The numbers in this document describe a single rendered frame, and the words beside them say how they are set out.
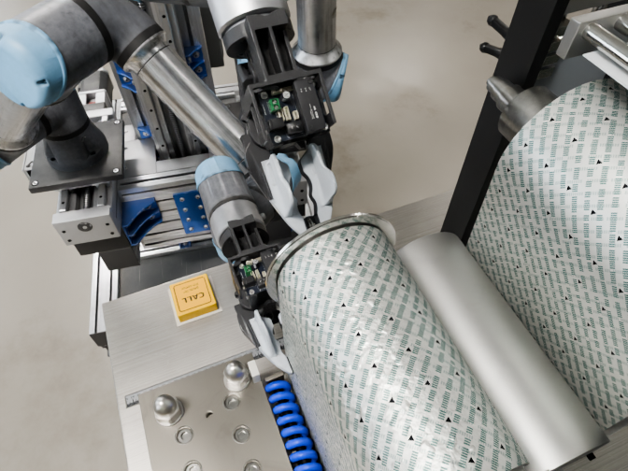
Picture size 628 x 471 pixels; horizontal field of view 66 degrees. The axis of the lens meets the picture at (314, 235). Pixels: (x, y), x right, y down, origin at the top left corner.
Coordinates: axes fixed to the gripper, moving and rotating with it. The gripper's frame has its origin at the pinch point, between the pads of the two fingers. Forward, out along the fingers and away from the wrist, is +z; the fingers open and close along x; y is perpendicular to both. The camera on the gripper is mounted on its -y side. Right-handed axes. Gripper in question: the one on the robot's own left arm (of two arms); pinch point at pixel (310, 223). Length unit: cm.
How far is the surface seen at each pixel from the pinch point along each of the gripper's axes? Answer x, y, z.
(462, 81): 160, -200, -43
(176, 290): -17.7, -40.1, 6.0
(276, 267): -5.4, 3.6, 2.9
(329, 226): 0.1, 6.6, 0.4
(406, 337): 1.4, 14.1, 10.4
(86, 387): -63, -134, 37
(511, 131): 22.5, 5.7, -3.2
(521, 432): 9.7, 13.1, 22.6
